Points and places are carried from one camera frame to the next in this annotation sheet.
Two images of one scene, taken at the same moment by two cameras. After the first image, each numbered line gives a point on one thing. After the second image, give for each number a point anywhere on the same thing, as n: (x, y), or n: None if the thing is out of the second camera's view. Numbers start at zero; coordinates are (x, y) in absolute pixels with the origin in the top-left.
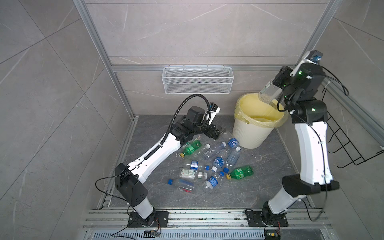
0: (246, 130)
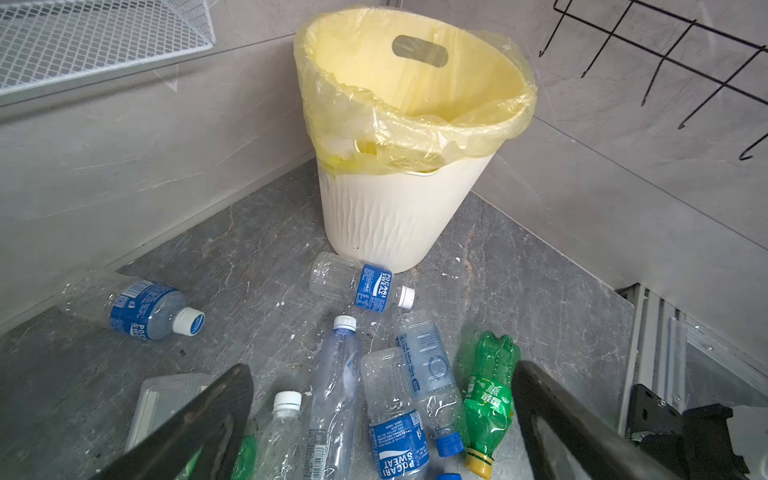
0: (404, 108)
